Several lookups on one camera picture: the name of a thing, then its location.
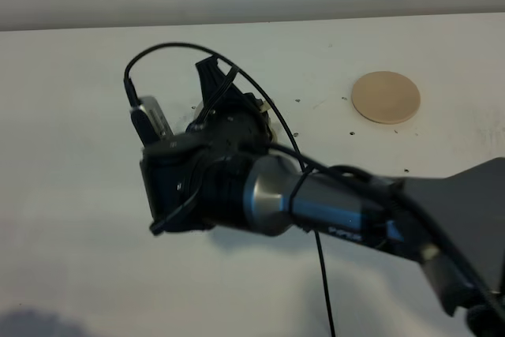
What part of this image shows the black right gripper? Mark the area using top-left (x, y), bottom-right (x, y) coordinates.
top-left (140, 57), bottom-right (270, 234)

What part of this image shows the tan ceramic teapot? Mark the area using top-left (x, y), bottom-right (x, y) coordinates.
top-left (256, 99), bottom-right (278, 143)

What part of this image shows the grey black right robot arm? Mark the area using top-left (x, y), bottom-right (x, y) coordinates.
top-left (124, 55), bottom-right (504, 336)

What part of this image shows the round tan teapot coaster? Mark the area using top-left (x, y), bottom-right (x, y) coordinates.
top-left (351, 71), bottom-right (421, 125)

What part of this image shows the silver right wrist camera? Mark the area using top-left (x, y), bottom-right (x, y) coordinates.
top-left (130, 95), bottom-right (174, 146)

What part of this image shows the black camera cable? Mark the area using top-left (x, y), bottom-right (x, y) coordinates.
top-left (123, 41), bottom-right (505, 337)

